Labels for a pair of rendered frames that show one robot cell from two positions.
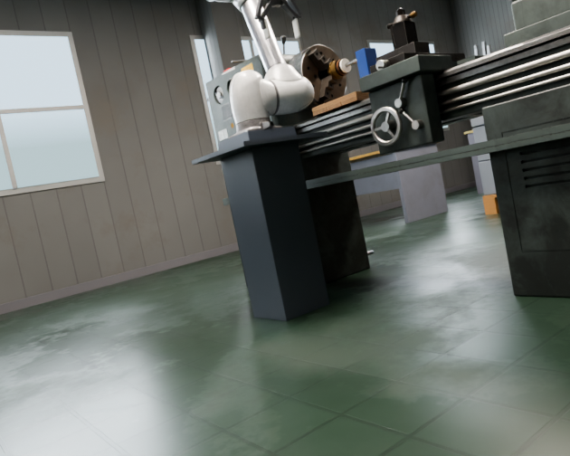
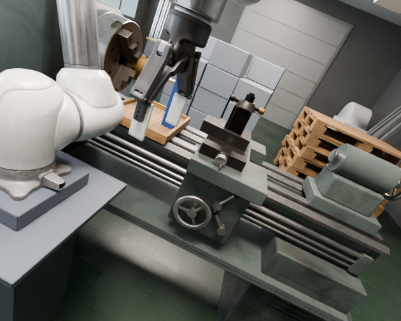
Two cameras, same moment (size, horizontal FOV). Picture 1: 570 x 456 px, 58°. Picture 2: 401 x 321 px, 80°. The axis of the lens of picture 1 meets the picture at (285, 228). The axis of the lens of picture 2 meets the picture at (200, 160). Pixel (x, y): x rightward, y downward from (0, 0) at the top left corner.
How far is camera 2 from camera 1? 181 cm
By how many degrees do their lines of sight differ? 51
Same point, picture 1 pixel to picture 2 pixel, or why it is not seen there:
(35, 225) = not seen: outside the picture
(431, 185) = not seen: hidden behind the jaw
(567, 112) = (328, 294)
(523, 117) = (300, 277)
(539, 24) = (342, 211)
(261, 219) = (4, 299)
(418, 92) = (239, 208)
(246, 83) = (33, 116)
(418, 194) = not seen: hidden behind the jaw
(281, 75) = (94, 96)
